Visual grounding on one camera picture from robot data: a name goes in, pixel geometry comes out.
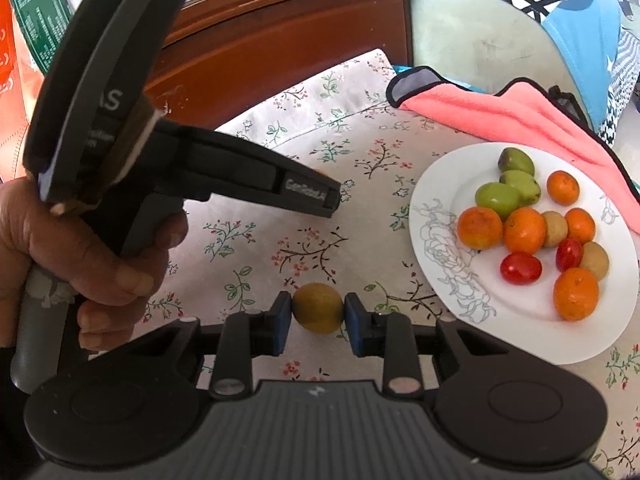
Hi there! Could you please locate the green carton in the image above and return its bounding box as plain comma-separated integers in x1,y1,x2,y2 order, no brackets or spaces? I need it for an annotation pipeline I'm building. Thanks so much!
5,0,71,73

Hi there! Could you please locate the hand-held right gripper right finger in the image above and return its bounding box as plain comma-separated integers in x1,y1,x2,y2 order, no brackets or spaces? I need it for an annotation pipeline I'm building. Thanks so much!
343,294,506,401

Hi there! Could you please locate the red cherry tomato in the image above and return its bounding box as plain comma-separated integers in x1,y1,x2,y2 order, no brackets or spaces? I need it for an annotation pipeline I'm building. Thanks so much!
556,237,584,272
500,253,543,285

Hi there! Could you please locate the person's left hand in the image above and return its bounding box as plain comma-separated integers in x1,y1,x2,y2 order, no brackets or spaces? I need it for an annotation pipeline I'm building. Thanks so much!
0,175,190,354

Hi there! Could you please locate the white plate with grey print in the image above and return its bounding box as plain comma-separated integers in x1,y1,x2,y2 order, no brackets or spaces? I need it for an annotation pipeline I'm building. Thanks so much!
409,142,640,365

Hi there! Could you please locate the blue printed pillow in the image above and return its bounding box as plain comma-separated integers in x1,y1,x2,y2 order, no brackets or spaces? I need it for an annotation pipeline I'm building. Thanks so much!
417,0,640,126

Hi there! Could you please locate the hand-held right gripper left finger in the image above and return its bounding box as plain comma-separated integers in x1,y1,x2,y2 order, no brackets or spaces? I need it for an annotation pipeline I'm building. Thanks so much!
125,292,294,401

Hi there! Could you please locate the pink towel with black edging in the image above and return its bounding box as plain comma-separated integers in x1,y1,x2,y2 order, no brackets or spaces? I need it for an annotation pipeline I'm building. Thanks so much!
387,66,640,233

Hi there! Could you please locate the floral printed cloth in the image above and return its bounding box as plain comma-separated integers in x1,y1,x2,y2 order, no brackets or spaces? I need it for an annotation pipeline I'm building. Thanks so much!
135,49,640,476

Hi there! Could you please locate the brown wooden headboard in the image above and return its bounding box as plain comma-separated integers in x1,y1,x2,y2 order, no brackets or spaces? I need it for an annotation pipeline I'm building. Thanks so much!
145,0,421,128

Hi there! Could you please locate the houndstooth patterned cloth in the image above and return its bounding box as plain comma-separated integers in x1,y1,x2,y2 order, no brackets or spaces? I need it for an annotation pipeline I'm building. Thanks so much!
597,25,640,147

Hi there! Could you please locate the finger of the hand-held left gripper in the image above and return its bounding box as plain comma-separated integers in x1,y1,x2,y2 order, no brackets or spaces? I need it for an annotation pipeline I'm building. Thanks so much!
150,119,342,219

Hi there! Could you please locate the yellow-brown round fruit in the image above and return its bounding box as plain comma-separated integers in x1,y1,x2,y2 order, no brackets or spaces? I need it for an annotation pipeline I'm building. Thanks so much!
292,283,346,334
580,241,610,282
542,211,569,248

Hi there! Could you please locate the green jujube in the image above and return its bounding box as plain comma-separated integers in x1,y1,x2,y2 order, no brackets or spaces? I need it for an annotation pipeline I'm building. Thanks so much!
475,182,521,209
498,147,536,176
500,170,542,206

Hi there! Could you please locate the orange carton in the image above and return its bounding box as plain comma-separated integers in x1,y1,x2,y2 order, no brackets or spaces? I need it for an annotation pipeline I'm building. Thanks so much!
0,0,48,183

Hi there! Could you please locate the grey-green cushion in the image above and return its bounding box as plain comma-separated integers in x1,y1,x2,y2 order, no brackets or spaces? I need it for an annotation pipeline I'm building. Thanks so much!
410,0,601,131

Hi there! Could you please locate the orange mandarin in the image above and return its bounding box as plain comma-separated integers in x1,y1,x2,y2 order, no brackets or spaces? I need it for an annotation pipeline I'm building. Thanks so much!
553,267,599,322
565,207,597,245
546,170,581,206
457,206,503,250
503,207,547,255

